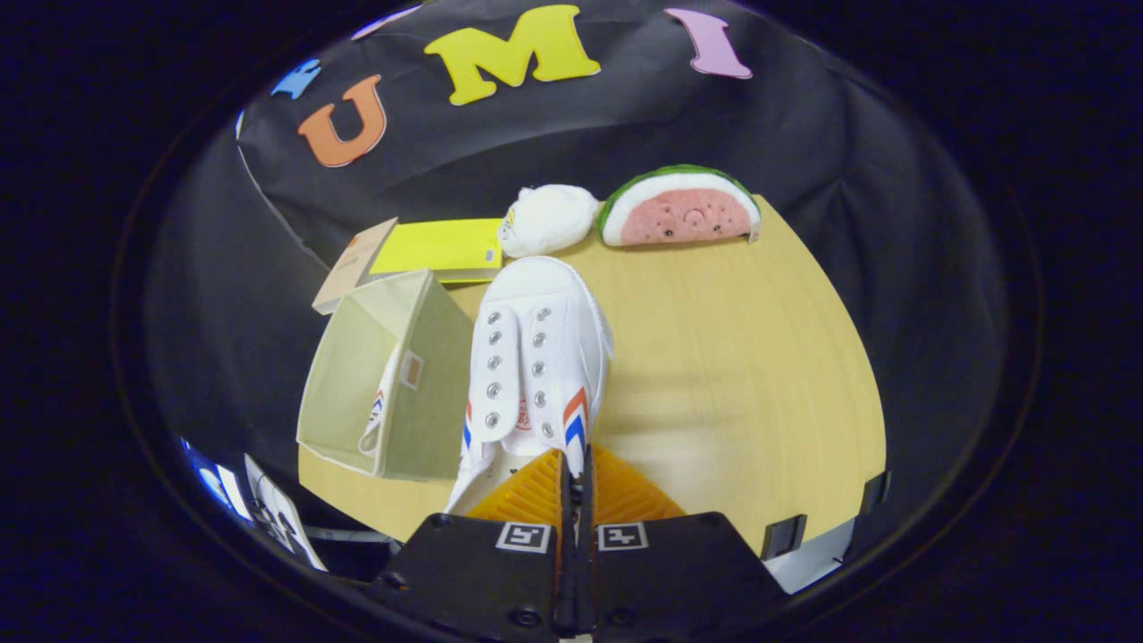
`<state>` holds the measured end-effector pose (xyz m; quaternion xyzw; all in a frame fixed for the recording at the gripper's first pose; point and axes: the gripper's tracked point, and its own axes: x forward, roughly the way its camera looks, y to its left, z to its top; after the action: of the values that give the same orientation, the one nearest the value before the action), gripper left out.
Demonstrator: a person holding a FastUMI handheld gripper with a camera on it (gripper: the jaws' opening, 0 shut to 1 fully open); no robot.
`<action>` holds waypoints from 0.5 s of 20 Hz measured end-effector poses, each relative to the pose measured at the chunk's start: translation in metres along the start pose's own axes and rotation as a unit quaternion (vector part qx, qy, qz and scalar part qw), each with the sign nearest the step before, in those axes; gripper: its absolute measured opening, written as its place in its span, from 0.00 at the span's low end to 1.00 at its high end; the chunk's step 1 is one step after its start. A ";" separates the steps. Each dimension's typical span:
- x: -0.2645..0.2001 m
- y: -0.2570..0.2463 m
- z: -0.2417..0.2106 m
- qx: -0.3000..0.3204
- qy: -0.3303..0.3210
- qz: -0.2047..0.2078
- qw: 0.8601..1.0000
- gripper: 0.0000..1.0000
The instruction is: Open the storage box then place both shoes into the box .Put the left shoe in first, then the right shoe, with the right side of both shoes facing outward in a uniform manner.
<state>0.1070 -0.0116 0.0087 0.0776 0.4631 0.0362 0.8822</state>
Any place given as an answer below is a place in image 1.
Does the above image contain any white plush toy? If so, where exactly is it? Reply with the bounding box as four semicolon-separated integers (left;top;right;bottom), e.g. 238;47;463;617
498;184;601;260

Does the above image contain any beige fabric storage box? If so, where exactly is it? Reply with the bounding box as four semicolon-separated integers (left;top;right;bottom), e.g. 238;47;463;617
296;270;479;483

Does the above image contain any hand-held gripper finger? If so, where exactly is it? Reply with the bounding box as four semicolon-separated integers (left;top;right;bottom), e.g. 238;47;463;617
371;448;572;637
576;444;787;639

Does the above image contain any blue glossy object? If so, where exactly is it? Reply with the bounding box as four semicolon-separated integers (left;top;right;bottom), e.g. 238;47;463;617
183;438;254;523

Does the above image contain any white printed sheet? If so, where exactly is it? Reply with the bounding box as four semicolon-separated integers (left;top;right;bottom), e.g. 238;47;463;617
244;454;329;572

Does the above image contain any beige book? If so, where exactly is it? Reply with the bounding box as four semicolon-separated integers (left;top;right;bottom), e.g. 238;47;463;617
312;217;399;315

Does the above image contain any white canvas shoe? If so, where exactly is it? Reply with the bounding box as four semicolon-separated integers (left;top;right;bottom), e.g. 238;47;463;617
444;256;615;516
359;344;405;458

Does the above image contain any yellow book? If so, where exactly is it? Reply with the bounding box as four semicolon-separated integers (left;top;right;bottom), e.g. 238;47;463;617
369;218;505;285

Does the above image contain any watermelon slice plush toy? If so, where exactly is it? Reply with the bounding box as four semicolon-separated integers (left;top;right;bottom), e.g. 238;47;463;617
596;164;763;247

